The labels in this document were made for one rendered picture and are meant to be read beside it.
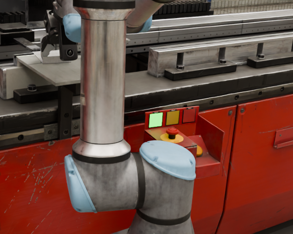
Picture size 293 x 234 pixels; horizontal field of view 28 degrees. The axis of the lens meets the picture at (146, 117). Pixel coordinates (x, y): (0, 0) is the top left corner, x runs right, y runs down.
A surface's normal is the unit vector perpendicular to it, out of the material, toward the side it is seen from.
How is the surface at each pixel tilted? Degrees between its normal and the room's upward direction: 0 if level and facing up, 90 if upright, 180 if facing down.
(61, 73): 0
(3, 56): 90
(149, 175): 55
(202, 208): 90
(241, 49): 90
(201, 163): 0
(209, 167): 90
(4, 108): 0
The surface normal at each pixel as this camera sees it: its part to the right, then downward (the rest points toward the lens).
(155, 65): -0.83, 0.15
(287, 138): 0.56, 0.34
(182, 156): 0.19, -0.93
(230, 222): 0.53, 0.55
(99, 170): -0.03, 0.25
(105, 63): 0.18, 0.26
